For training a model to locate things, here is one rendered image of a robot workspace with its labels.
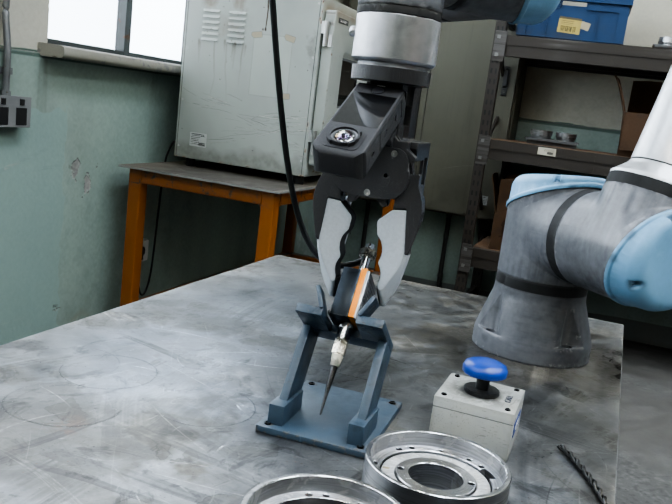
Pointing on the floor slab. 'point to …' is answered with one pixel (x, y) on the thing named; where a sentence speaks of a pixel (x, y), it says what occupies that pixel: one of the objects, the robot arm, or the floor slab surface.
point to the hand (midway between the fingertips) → (356, 288)
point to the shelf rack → (546, 156)
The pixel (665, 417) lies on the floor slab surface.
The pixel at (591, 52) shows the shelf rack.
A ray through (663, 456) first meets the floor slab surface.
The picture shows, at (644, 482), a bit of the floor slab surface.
